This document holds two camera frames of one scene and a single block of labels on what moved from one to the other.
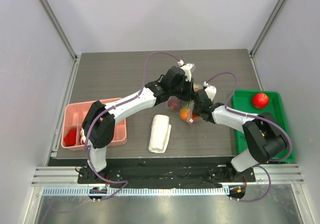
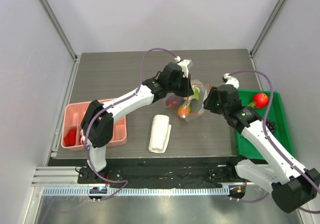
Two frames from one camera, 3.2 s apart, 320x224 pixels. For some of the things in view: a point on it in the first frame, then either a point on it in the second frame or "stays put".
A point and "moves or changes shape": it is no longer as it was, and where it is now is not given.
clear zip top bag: x=185 y=108 moves or changes shape
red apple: x=260 y=100 stays put
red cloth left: x=70 y=139 stays put
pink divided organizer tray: x=73 y=115 stays put
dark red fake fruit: x=174 y=104 stays put
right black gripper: x=198 y=103 to x=210 y=101
